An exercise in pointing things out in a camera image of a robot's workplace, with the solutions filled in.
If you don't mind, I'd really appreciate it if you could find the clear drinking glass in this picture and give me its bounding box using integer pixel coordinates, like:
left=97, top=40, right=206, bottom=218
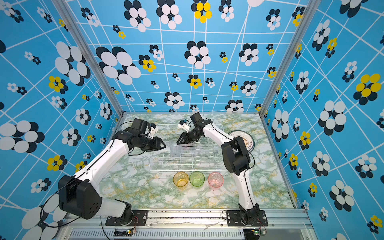
left=170, top=142, right=182, bottom=158

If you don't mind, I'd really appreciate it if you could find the yellow drinking glass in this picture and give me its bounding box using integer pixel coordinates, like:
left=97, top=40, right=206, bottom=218
left=173, top=172, right=189, bottom=188

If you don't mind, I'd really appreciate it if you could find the green drinking glass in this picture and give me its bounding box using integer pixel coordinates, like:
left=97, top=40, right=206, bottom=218
left=189, top=171, right=205, bottom=187

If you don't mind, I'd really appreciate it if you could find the pink drinking glass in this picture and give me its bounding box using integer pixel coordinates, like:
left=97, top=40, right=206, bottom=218
left=208, top=172, right=224, bottom=189

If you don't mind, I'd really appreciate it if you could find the white plate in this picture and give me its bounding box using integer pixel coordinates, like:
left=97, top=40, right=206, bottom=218
left=229, top=130, right=255, bottom=152

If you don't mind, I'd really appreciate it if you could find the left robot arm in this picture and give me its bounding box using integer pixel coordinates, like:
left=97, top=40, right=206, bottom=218
left=58, top=119, right=166, bottom=224

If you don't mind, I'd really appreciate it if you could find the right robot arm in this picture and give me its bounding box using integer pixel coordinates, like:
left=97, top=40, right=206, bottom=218
left=177, top=113, right=260, bottom=226

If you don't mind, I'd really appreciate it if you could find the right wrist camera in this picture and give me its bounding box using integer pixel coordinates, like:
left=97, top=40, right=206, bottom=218
left=178, top=119, right=191, bottom=133

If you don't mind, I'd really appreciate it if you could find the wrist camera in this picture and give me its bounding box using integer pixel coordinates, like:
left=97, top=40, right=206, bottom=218
left=150, top=123, right=158, bottom=139
left=178, top=119, right=191, bottom=133

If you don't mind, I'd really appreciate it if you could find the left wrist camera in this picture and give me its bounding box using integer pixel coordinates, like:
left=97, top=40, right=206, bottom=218
left=150, top=123, right=158, bottom=139

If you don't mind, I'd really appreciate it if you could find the white wire dish rack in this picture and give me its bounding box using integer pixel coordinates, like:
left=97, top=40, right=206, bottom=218
left=149, top=124, right=225, bottom=172

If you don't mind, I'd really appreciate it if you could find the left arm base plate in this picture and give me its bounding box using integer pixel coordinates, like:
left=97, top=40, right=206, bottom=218
left=105, top=210, right=149, bottom=227

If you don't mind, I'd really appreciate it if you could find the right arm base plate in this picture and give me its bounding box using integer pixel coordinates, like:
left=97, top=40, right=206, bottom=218
left=224, top=210, right=269, bottom=227

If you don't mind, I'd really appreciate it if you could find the aluminium front rail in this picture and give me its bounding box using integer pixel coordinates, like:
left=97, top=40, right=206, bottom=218
left=56, top=209, right=317, bottom=240

